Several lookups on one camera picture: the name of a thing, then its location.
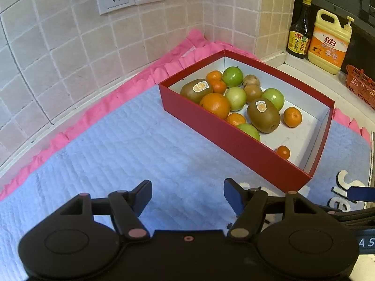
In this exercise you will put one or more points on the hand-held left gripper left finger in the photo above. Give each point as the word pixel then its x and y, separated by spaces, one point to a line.
pixel 144 192

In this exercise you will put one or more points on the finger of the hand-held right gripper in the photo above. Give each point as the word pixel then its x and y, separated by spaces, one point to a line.
pixel 361 193

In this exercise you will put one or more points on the kiwi fruit with sticker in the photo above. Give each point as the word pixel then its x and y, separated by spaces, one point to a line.
pixel 189 92
pixel 265 121

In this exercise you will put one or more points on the large orange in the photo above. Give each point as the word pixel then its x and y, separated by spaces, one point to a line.
pixel 215 106

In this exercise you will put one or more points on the orange plastic basket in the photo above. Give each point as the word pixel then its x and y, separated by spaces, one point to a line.
pixel 360 85

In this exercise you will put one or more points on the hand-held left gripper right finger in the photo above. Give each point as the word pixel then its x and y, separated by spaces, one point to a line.
pixel 231 193

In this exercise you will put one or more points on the brown passion fruit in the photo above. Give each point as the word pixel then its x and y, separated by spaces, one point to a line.
pixel 251 79

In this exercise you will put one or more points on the dark soy sauce bottle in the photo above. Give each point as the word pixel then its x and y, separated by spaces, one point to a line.
pixel 298 38

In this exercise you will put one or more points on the yellow dish soap jug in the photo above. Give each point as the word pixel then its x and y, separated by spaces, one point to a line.
pixel 328 49

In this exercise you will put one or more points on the red cardboard box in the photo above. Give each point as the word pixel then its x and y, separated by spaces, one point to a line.
pixel 234 149

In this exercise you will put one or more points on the green apple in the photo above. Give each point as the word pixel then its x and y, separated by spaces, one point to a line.
pixel 233 76
pixel 273 99
pixel 235 98
pixel 249 131

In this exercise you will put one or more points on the brown kiwi fruit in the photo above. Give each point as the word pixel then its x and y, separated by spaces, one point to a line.
pixel 252 93

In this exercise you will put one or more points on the small mandarin orange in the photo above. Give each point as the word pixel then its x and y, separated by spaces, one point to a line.
pixel 219 87
pixel 283 152

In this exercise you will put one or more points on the blue quilted mat pink frill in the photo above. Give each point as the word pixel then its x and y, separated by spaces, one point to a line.
pixel 146 140

